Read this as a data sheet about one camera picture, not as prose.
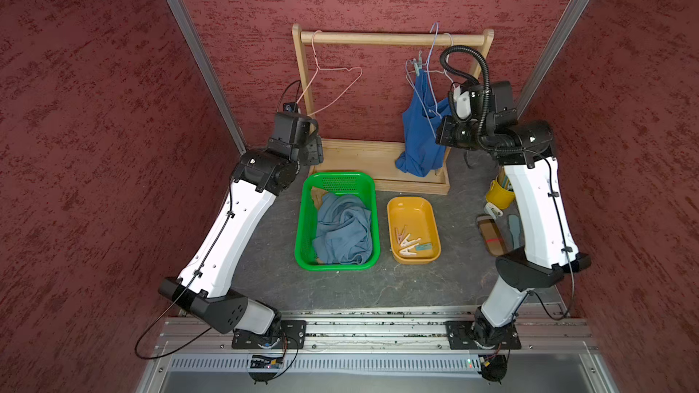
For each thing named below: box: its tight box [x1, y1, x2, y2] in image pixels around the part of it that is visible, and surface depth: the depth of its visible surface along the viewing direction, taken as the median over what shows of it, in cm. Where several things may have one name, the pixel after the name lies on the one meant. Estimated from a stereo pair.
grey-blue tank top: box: [312, 192, 374, 265], surface depth 84 cm
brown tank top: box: [311, 186, 329, 210], surface depth 102 cm
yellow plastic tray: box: [385, 196, 442, 265], surface depth 97 cm
